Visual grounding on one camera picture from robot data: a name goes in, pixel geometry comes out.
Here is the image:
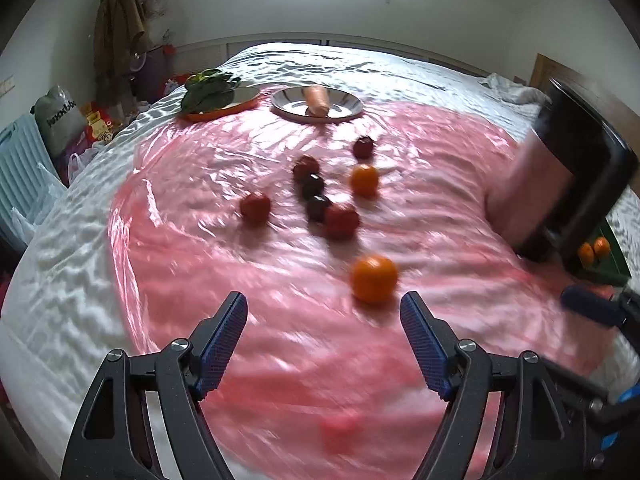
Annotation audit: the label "green leafy vegetable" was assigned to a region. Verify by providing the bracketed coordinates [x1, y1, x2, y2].
[180, 69, 243, 113]

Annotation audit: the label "light blue suitcase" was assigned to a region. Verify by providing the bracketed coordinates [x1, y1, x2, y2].
[0, 112, 56, 231]

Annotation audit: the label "green tray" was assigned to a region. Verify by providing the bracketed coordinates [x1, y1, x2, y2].
[570, 215, 632, 288]

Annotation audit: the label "grey printed bag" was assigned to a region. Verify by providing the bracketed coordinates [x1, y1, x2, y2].
[32, 85, 86, 156]

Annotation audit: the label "translucent plastic bag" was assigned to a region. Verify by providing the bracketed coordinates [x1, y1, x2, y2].
[10, 160, 68, 241]

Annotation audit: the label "dark plum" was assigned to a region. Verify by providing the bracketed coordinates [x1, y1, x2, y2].
[305, 194, 332, 222]
[301, 173, 326, 200]

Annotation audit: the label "yellow and red snack boxes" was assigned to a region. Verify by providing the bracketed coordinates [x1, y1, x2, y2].
[80, 102, 126, 143]

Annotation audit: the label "carrot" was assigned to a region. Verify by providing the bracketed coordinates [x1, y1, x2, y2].
[303, 85, 331, 117]

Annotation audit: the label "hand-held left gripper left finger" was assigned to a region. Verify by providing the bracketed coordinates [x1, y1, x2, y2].
[60, 291, 249, 480]

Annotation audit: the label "steel plate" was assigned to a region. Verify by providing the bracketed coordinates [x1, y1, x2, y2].
[271, 86, 365, 122]

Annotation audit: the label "white plastic bag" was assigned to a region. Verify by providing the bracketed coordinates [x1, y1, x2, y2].
[67, 145, 108, 183]

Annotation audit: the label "brown coat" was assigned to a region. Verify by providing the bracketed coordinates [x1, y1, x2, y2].
[94, 0, 151, 106]

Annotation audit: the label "orange plate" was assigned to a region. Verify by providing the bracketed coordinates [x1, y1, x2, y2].
[180, 85, 261, 122]

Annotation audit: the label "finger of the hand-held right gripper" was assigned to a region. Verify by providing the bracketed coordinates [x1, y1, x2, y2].
[542, 360, 640, 466]
[560, 284, 640, 332]

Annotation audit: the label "steel jug with black handle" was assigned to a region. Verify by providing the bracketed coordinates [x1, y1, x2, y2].
[484, 77, 638, 273]

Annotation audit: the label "bed with white sheet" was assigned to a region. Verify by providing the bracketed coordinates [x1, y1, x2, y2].
[0, 42, 640, 480]

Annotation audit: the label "crumpled white blanket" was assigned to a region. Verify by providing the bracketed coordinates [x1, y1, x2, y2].
[477, 72, 551, 105]

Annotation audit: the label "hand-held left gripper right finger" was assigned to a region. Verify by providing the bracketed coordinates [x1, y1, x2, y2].
[399, 291, 598, 480]

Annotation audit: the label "large red apple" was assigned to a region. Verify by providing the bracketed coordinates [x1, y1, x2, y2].
[324, 203, 361, 239]

